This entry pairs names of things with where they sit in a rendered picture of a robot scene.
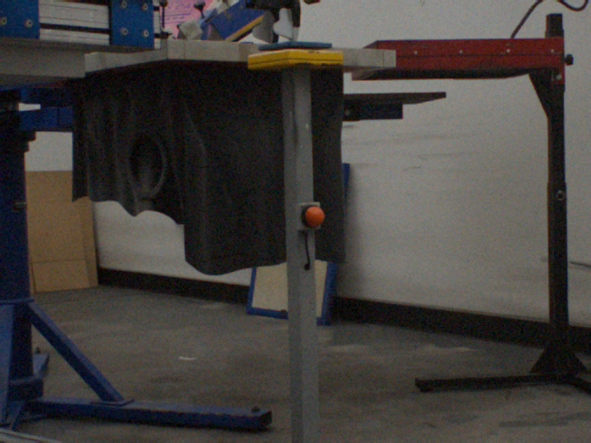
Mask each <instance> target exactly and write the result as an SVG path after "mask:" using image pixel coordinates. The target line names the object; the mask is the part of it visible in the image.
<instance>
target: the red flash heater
mask: <svg viewBox="0 0 591 443"><path fill-rule="evenodd" d="M362 48H370V49H388V50H396V68H390V69H375V70H368V71H359V72H352V81H404V80H456V79H507V78H517V77H521V76H524V75H528V74H529V73H530V74H535V75H539V76H542V77H546V78H548V77H551V70H552V69H553V76H557V75H559V74H560V70H559V55H560V54H562V49H561V38H559V37H557V38H523V39H453V40H376V41H374V42H372V43H370V44H368V45H367V46H365V47H362Z"/></svg>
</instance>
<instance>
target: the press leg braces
mask: <svg viewBox="0 0 591 443"><path fill-rule="evenodd" d="M26 319H27V320H28V321H29V322H30V323H31V324H32V326H33V327H34V328H35V329H36V330H37V331H39V332H40V333H41V334H42V335H43V336H44V337H45V338H46V340H47V341H48V343H49V344H51V345H52V346H53V347H54V348H55V349H56V351H58V353H59V354H60V355H62V356H63V358H65V359H66V360H67V362H68V363H69V365H70V366H71V367H72V368H73V369H74V370H75V371H76V372H77V373H78V374H79V376H80V377H81V378H82V379H84V380H85V381H86V382H87V384H88V385H89V387H90V388H91V389H92V390H93V391H94V392H95V393H96V394H97V396H98V397H99V399H96V400H93V401H91V403H97V404H112V405H113V406H123V404H127V403H131V402H133V401H134V400H135V399H128V398H124V397H123V396H122V395H121V394H120V393H119V392H118V391H117V390H116V388H115V387H114V386H113V385H112V384H111V382H110V381H109V380H107V378H106V377H105V376H104V375H103V374H102V373H100V371H99V370H98V369H97V368H96V367H95V366H94V365H93V364H92V363H91V361H90V360H89V359H88V358H87V356H86V355H85V354H84V353H83V352H81V351H80V350H79V349H78V348H77V347H76V346H75V344H74V343H73V342H72V341H71V340H70V338H69V337H68V336H67V335H66V334H65V333H64V332H63V331H62V329H60V328H59V327H58V326H57V325H56V324H55V323H54V322H53V321H52V320H51V319H50V318H49V316H48V315H47V314H46V313H45V311H44V310H43V309H42V308H41V307H40V306H38V305H37V304H36V303H35V302H30V303H27V304H26ZM13 328H14V306H13V305H1V308H0V404H1V422H0V425H10V424H11V421H12V419H13V418H14V415H8V405H9V393H10V379H11V355H12V341H13Z"/></svg>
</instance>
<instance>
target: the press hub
mask: <svg viewBox="0 0 591 443"><path fill-rule="evenodd" d="M19 104H23V103H22V102H21V99H7V98H5V91H0V308H1V305H13V306H14V328H13V341H12V355H11V379H10V393H9V402H17V401H24V402H25V414H24V416H23V417H22V419H21V421H20V423H24V422H30V421H36V420H42V419H46V418H51V417H54V416H57V415H52V414H40V413H30V412H28V400H30V399H34V398H37V397H41V396H44V381H43V376H42V375H41V374H35V373H34V372H33V342H32V324H31V323H30V322H29V321H28V320H27V319H26V304H27V303H30V302H34V298H33V297H31V294H30V271H29V247H28V223H27V199H26V154H25V153H26V152H29V151H30V150H29V142H33V141H34V140H35V139H36V133H35V132H24V133H7V132H6V125H7V124H16V123H20V115H6V113H9V112H18V111H19Z"/></svg>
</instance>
